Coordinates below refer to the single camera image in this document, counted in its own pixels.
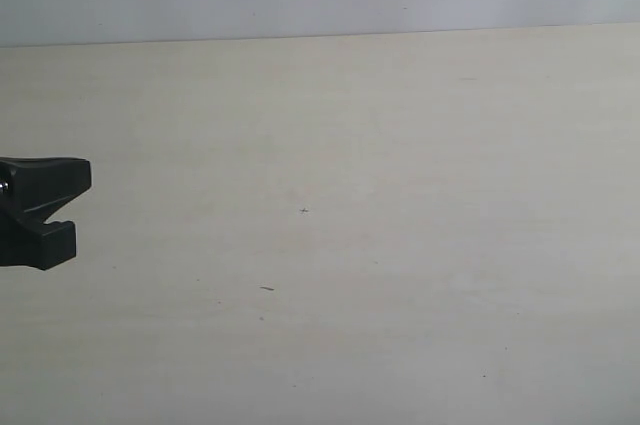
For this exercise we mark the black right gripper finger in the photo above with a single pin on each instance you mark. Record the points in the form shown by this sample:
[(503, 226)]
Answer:
[(40, 246)]

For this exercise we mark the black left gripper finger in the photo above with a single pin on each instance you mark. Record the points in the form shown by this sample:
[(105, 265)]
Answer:
[(38, 187)]

